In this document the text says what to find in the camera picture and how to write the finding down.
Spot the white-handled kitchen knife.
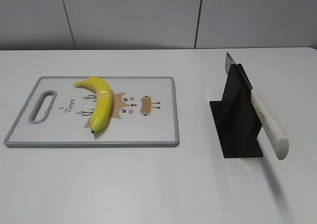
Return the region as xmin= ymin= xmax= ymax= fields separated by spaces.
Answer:
xmin=225 ymin=52 xmax=289 ymax=160

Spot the yellow plastic banana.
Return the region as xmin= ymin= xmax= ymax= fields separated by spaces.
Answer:
xmin=74 ymin=76 xmax=113 ymax=133

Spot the black knife stand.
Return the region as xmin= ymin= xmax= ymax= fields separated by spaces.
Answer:
xmin=210 ymin=64 xmax=263 ymax=158

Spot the white grey-rimmed cutting board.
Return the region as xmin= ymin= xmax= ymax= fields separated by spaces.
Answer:
xmin=4 ymin=76 xmax=179 ymax=148

